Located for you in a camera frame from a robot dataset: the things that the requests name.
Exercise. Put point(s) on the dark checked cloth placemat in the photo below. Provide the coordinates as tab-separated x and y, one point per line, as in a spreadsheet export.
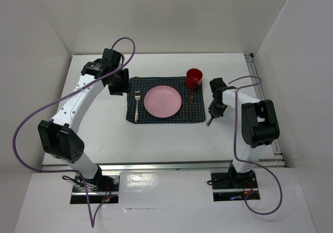
144	84

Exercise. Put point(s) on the silver fork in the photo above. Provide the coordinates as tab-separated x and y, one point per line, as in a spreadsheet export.
137	99

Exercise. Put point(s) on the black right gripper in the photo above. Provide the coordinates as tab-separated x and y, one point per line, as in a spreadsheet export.
213	111

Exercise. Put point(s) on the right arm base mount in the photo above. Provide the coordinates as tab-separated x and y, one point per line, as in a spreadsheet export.
225	189

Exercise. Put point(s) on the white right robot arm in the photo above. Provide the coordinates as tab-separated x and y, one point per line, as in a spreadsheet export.
258	126

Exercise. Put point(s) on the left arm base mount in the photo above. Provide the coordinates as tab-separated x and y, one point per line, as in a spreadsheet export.
108	191

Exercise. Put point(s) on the brown wooden spoon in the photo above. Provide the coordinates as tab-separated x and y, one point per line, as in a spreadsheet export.
191	100

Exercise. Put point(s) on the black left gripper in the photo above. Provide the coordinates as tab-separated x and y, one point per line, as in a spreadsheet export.
124	87

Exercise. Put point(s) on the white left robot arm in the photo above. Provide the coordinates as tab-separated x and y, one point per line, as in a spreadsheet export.
59	135

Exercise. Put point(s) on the red mug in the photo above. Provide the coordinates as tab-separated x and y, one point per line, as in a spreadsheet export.
193	78

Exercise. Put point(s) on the pink plate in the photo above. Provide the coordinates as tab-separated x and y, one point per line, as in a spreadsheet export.
162	101

